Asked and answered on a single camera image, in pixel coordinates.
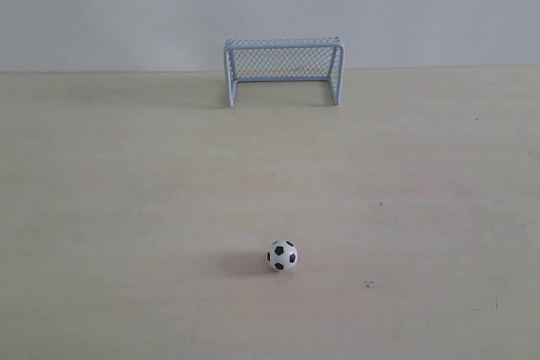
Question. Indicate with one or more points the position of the small black white soccer ball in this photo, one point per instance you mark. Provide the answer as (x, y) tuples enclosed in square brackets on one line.
[(282, 255)]

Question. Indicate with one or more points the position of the light blue miniature goal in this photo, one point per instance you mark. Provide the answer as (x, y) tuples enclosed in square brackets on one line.
[(284, 60)]

